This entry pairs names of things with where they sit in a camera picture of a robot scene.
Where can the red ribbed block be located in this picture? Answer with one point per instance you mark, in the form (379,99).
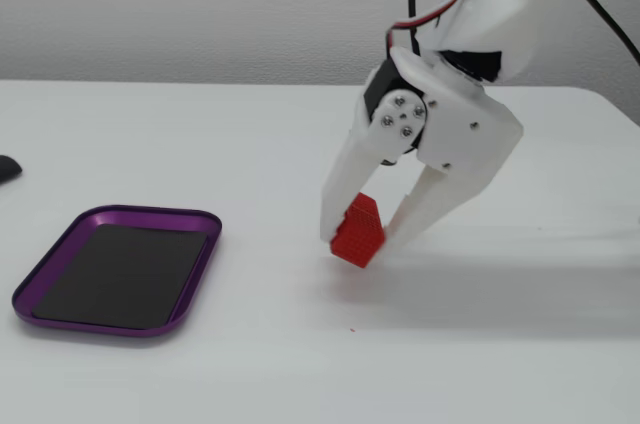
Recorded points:
(362,239)

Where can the purple metal tray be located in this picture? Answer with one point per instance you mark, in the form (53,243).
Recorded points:
(61,256)

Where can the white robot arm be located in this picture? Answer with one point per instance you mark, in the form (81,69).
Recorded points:
(500,9)

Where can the black mat tray liner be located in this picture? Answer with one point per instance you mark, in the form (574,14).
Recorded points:
(120,274)

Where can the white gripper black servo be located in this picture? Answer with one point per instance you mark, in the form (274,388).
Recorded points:
(462,126)

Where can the dark rounded object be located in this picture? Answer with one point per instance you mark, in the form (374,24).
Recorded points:
(7,167)

